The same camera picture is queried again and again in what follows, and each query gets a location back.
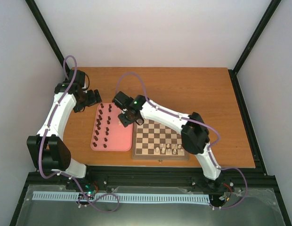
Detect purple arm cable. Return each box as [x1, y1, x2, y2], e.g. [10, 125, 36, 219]
[39, 55, 120, 214]
[115, 72, 248, 210]

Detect light blue cable duct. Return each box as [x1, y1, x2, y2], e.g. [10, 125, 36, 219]
[32, 191, 210, 205]

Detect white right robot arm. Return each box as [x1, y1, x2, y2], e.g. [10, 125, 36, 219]
[112, 91, 221, 181]

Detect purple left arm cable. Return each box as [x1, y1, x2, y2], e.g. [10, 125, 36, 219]
[39, 55, 120, 214]

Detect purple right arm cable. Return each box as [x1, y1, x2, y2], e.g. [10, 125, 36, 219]
[115, 72, 248, 210]

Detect white chess rook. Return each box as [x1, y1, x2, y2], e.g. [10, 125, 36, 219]
[178, 149, 184, 155]

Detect pink plastic tray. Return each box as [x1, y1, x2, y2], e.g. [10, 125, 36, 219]
[90, 103, 133, 152]

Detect black aluminium frame rail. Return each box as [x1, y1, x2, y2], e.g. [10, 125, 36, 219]
[88, 70, 279, 194]

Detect wooden chess board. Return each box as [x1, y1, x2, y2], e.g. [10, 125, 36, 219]
[132, 120, 189, 161]

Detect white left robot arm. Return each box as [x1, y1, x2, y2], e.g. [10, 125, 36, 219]
[26, 70, 102, 190]

